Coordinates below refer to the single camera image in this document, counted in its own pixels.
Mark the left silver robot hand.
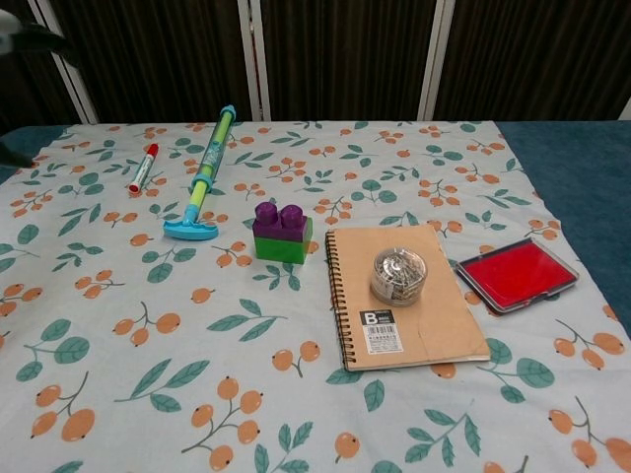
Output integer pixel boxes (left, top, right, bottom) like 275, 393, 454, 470
0, 8, 75, 169

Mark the purple toy building block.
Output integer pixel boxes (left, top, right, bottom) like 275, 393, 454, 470
251, 200, 310, 243

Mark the red capped marker pen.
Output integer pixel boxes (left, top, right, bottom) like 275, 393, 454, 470
128, 143, 161, 195

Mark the green and blue toy pump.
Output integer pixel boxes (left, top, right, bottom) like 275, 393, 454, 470
163, 104, 238, 242

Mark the green toy building block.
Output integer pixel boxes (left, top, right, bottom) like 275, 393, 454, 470
254, 219, 314, 265

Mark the clear round paper clip box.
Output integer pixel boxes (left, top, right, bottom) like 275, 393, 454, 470
369, 249, 425, 307

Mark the floral print tablecloth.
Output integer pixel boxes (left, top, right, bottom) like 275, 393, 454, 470
0, 120, 631, 473

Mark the kraft spiral notebook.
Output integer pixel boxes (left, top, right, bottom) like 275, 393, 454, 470
324, 225, 492, 372

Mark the red ink stamp pad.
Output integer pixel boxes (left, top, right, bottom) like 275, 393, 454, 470
454, 237, 579, 316

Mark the white partition frame post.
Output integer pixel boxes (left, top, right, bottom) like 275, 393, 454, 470
236, 0, 272, 121
27, 0, 100, 124
417, 0, 456, 121

